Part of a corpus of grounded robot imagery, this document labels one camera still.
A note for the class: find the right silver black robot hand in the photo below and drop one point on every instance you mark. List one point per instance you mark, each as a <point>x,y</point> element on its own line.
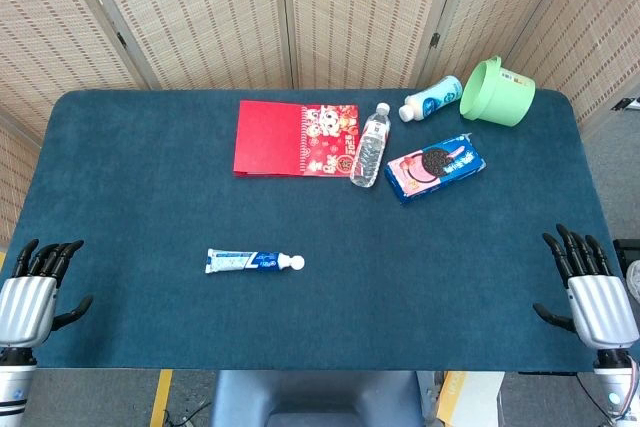
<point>600,307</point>

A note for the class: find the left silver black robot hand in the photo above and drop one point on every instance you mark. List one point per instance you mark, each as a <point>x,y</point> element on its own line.
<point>25,307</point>

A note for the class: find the blue white toothpaste tube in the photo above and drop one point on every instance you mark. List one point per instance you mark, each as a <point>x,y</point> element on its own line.
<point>250,261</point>

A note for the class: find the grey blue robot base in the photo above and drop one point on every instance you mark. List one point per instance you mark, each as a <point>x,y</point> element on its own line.
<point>315,397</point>

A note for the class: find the white rounded object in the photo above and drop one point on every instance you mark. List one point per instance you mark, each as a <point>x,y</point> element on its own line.
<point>635,282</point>

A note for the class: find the black box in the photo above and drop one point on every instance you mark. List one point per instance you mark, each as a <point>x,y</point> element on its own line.
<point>627,252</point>

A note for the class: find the woven bamboo screen panel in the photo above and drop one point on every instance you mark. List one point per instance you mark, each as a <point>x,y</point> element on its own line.
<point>500,2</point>
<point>360,12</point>
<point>600,22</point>
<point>50,22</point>
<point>200,12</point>
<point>10,182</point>

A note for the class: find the yellow cardboard box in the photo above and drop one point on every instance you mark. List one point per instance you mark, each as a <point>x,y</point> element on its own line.
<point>452,392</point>

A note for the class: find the small black white device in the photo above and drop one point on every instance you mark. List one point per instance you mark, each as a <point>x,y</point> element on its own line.
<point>627,103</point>

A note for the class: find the blue pink cookie box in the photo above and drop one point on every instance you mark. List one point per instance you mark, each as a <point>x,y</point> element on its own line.
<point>435,167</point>

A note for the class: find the green plastic cup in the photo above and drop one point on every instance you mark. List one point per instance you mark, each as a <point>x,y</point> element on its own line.
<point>505,97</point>

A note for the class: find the white blue drink bottle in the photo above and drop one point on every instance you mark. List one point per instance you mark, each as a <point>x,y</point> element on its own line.
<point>432,99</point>

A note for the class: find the teal table cloth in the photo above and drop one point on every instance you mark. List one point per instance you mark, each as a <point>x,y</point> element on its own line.
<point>300,322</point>

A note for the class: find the clear plastic water bottle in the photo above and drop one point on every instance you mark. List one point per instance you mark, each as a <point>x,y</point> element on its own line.
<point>370,147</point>

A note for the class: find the black screen hinge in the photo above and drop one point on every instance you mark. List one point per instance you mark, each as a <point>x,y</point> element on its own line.
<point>434,40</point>
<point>121,39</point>

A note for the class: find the red spiral desk calendar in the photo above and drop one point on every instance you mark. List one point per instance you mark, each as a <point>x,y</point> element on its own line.
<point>270,139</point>

